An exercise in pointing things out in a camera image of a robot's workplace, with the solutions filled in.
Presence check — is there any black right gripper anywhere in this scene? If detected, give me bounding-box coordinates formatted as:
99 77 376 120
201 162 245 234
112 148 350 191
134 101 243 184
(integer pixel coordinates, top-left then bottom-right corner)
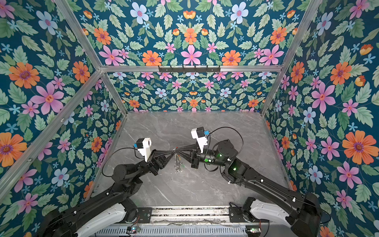
178 143 229 171

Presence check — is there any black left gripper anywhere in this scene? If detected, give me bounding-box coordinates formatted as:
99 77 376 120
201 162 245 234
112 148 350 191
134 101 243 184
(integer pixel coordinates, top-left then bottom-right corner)
132 150 173 181

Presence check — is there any silver keyring with keys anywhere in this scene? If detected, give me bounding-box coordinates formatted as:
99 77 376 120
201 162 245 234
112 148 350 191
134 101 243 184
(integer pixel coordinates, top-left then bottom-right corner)
174 153 183 172

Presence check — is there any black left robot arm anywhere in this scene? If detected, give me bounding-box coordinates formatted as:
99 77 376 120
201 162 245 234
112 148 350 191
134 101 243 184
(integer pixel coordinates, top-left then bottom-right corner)
35 149 176 237

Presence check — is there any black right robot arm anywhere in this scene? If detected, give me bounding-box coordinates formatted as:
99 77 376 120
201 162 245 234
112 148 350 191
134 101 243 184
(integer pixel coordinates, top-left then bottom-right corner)
174 140 323 237

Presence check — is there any white ventilation grille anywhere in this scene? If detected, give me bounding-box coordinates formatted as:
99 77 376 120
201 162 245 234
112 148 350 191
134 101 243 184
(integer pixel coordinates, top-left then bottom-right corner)
93 225 248 237

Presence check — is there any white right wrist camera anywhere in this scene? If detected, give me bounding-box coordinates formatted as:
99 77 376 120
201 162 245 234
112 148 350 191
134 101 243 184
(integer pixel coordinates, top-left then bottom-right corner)
191 127 210 153

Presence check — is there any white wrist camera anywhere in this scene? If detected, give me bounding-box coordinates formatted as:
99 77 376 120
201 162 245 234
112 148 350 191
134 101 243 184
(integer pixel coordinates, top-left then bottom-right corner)
134 137 152 162
191 127 210 153

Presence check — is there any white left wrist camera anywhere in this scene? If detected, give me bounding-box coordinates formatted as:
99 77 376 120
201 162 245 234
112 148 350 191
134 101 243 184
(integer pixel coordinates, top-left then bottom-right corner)
134 137 152 162

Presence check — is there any left camera black cable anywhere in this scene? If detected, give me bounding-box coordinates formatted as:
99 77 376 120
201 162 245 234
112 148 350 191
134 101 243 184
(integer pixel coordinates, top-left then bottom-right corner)
101 147 143 178

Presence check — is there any camera black cable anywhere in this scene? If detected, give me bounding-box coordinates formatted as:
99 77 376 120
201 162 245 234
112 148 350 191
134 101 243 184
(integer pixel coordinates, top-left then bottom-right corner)
101 147 143 178
207 126 245 152

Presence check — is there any right camera black cable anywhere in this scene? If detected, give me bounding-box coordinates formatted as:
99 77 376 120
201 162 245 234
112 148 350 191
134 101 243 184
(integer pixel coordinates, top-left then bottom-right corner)
207 126 245 152

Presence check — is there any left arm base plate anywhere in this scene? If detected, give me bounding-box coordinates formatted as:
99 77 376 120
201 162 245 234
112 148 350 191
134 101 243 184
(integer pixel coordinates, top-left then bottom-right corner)
127 207 153 224

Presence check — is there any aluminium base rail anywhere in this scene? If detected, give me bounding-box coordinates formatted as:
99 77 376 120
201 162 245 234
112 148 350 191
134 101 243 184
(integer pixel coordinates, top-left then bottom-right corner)
88 205 297 226

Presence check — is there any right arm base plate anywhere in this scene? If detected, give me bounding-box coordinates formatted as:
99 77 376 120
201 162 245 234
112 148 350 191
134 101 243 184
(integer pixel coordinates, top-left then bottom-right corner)
229 203 251 223

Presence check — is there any black hook rail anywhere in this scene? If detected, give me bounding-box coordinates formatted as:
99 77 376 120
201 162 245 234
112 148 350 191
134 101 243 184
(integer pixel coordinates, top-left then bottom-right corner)
158 66 221 73

